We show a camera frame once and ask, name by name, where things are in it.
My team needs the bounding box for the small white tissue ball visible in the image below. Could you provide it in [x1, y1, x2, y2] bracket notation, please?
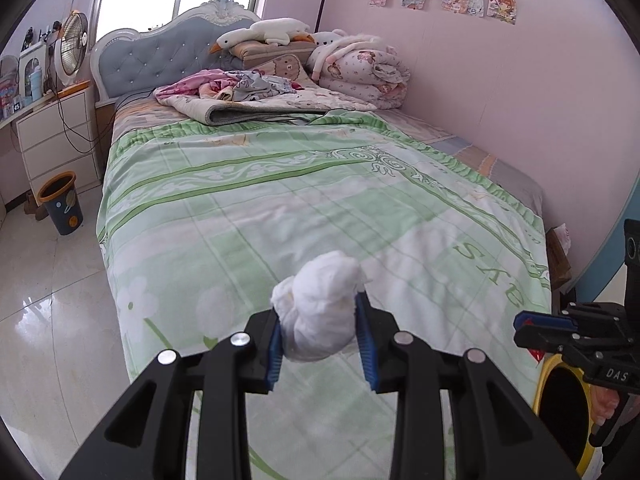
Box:
[270, 250, 368, 362]

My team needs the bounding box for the red candy wrapper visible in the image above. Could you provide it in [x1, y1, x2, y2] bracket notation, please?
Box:
[528, 349, 546, 363]

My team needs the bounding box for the dark blue trash bin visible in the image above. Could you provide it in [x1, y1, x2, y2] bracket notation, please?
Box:
[37, 171, 84, 235]

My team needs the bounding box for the person's right hand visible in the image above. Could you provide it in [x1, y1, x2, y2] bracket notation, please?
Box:
[590, 385, 620, 426]

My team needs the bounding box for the green floral bed quilt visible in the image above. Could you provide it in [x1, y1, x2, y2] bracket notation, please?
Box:
[95, 109, 552, 480]

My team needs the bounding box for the striped mattress sheet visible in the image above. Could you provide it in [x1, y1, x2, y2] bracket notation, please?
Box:
[375, 110, 544, 217]

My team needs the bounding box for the folded beige blanket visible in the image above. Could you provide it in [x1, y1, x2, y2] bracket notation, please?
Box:
[154, 87, 376, 126]

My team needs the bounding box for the pile of clothes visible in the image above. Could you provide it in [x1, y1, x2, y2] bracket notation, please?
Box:
[153, 68, 303, 102]

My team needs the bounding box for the pink folded floral duvet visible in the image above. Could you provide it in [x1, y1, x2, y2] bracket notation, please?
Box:
[306, 29, 411, 110]

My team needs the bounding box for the bear print pillow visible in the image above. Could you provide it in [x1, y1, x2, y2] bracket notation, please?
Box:
[255, 54, 317, 88]

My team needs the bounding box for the white drawer nightstand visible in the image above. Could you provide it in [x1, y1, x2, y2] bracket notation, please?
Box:
[14, 86, 102, 195]

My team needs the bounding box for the white goose plush toy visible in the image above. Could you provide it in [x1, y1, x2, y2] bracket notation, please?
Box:
[209, 18, 314, 54]

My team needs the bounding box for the blue tufted bed headboard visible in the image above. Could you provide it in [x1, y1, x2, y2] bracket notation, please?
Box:
[90, 0, 259, 106]

